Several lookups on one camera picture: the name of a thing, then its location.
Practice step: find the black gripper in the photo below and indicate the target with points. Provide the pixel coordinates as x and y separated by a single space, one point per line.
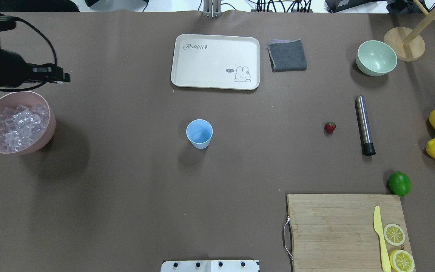
10 68

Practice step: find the pile of clear ice cubes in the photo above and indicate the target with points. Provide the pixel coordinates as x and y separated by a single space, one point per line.
21 126

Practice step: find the light blue plastic cup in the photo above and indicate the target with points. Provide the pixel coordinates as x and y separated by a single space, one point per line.
199 132

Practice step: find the pink bowl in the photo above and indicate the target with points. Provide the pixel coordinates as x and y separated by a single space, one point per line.
27 123

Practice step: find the cream rabbit tray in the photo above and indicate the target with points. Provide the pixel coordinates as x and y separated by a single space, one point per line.
206 61

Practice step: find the grey folded cloth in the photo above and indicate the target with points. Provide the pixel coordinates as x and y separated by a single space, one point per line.
287 55

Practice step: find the red strawberry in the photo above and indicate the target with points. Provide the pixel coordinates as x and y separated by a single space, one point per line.
329 127

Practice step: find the wooden cutting board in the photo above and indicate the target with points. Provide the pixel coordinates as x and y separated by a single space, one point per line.
334 232

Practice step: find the mint green bowl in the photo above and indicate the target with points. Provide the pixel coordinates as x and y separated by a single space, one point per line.
375 58

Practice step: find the steel muddler black tip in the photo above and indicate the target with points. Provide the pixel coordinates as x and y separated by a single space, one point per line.
367 146

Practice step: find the wooden mug tree stand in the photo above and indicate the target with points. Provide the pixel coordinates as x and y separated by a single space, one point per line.
407 43

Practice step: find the yellow plastic knife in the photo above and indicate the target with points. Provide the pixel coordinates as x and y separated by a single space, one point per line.
377 227

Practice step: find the green lime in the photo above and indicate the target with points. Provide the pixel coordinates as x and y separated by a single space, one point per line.
399 183

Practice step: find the upper lemon half slice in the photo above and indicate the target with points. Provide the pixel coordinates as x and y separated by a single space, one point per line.
394 234

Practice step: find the lemon half slice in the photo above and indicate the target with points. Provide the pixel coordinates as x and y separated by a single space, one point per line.
394 234
401 261

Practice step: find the lower lemon half slice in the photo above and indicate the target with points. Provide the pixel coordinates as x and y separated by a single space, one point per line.
401 261

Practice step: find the aluminium frame post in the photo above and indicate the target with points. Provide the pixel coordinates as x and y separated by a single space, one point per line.
211 8

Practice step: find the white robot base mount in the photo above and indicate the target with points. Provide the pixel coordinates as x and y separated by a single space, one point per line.
211 266

